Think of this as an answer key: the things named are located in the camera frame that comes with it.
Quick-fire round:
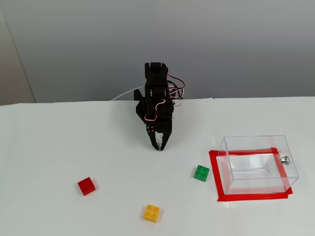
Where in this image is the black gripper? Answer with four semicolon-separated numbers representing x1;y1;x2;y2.
146;119;173;151

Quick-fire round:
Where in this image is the red lego brick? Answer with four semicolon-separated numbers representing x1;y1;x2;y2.
77;177;96;196

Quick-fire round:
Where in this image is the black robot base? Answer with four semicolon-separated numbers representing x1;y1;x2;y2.
133;89;148;124

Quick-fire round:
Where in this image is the green lego brick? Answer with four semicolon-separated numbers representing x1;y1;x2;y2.
193;164;211;183

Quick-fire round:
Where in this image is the yellow lego brick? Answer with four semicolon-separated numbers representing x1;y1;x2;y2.
143;204;163;224

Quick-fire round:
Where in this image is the transparent plastic box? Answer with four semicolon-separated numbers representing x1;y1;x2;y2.
218;135;300;195

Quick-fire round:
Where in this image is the red white gripper servo wire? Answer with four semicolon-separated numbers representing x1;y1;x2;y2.
144;99;166;123

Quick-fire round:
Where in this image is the black cable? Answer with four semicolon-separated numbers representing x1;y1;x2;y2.
169;82;184;107

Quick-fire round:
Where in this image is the red white elbow servo wire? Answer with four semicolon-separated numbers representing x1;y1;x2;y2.
166;73;186;99

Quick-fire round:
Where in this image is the white cable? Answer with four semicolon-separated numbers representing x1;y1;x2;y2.
110;86;146;101

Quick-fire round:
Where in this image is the red tape frame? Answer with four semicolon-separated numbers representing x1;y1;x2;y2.
208;147;293;202

